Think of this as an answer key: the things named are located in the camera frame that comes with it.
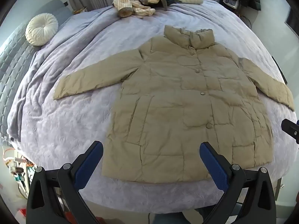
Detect lavender plush blanket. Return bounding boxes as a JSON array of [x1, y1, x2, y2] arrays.
[[7, 0, 299, 214]]

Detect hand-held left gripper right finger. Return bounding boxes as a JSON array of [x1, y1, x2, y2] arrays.
[[200, 141, 277, 224]]

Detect khaki puffer jacket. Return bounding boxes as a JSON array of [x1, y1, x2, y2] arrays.
[[53, 25, 295, 184]]

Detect round white pleated cushion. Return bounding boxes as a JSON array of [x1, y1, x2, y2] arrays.
[[25, 14, 58, 46]]

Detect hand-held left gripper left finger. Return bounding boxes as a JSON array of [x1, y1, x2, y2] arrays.
[[26, 141, 104, 224]]

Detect tangled cables clutter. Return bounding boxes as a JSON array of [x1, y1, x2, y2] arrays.
[[1, 146, 38, 199]]

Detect striped beige clothes pile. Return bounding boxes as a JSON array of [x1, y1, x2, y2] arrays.
[[112, 0, 169, 18]]

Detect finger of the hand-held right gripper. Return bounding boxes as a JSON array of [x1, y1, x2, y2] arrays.
[[281, 119, 299, 145]]

